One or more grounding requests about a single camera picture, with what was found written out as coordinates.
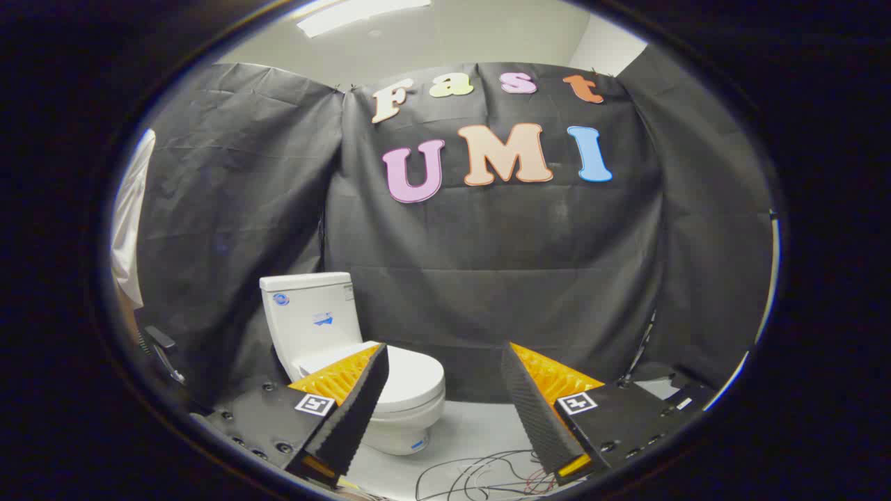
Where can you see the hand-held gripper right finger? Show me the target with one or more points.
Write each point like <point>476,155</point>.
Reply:
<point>532,410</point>

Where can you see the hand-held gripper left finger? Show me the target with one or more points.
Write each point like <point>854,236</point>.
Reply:
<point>355,417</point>

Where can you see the white toilet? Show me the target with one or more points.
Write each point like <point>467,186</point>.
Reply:
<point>313,313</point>

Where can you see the black light stand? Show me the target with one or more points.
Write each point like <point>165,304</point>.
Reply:
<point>644,341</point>

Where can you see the black backdrop cloth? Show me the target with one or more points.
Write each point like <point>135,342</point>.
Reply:
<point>487,243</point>

